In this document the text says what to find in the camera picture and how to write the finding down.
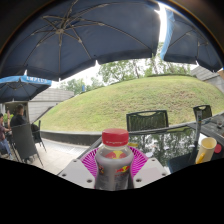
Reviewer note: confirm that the black slim chair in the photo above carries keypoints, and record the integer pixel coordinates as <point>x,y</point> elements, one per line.
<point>37,135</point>

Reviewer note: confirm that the large navy patio umbrella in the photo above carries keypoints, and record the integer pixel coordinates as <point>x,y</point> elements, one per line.
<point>100,33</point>

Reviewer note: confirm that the person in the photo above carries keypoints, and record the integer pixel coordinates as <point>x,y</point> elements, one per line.
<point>18,118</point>
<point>3,136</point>

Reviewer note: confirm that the dark mesh-back patio chair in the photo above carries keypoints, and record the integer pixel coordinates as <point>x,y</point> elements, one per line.
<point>146,121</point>
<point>203,111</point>

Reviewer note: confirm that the red-capped drink bottle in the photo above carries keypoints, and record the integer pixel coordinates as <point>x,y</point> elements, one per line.
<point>113,166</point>

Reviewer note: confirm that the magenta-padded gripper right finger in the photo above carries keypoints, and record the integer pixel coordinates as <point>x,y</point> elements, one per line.
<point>151,170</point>

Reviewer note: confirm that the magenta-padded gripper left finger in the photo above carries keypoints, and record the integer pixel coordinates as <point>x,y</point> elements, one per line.
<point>75,171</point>

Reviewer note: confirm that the navy umbrella with light-blue edge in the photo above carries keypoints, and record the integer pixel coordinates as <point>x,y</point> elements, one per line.
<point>193,43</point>

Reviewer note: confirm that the blue printed patio umbrella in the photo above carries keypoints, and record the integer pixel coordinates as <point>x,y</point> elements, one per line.
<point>20,88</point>

